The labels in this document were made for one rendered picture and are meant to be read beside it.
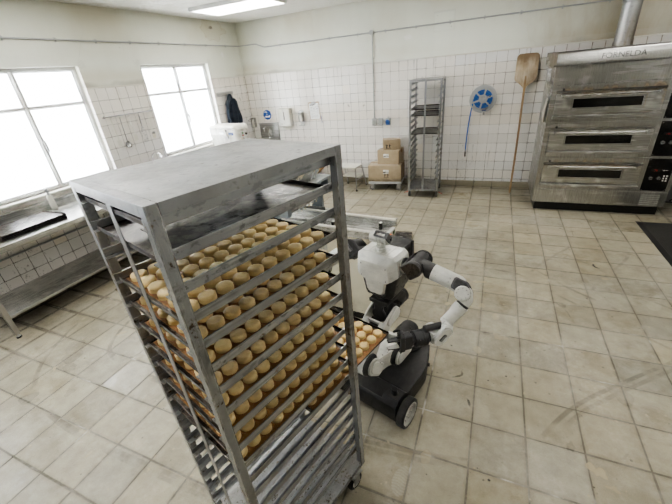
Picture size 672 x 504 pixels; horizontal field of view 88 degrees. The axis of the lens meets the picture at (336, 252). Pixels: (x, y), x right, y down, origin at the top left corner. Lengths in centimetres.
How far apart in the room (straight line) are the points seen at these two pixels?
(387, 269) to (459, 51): 504
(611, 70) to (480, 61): 182
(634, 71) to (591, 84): 41
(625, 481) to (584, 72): 436
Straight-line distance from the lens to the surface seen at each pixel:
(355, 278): 298
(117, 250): 129
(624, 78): 566
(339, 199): 120
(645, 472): 274
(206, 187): 86
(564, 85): 555
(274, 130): 779
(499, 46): 649
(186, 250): 90
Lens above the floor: 203
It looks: 27 degrees down
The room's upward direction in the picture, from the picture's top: 5 degrees counter-clockwise
